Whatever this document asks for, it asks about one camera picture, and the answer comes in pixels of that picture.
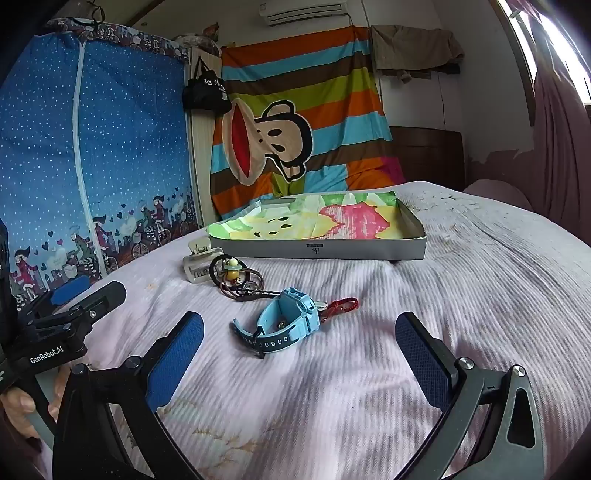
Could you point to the silver hair claw clip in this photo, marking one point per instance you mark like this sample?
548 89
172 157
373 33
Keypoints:
196 268

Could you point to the window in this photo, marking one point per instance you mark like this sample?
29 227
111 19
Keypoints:
568 55

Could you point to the black hanging bag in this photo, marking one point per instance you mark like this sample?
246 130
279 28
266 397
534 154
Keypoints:
205 92

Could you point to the light blue wristwatch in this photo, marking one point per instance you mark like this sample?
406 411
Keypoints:
295 304

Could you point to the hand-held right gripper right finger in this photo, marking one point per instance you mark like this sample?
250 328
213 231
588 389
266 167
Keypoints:
422 360

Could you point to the dark wooden nightstand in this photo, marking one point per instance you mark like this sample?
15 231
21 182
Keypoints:
429 152

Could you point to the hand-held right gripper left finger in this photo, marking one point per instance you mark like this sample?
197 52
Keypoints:
178 360

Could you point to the white air conditioner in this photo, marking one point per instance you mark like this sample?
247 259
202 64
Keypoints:
300 11

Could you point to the pink curtain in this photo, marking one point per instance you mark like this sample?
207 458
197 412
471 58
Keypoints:
558 138

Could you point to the blue dotted fabric wardrobe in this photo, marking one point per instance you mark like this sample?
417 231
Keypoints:
129 138

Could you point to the painted paper sheet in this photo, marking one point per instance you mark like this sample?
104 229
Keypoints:
277 224

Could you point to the person's left hand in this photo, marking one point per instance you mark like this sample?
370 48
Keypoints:
18 406

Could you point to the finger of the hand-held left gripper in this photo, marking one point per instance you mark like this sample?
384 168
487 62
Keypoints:
104 297
69 289

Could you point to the grey cardboard box tray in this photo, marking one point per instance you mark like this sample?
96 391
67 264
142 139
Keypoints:
360 250

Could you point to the beige hanging cloth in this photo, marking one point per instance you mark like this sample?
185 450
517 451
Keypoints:
415 46

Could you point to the striped monkey blanket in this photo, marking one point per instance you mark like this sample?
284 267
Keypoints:
300 69

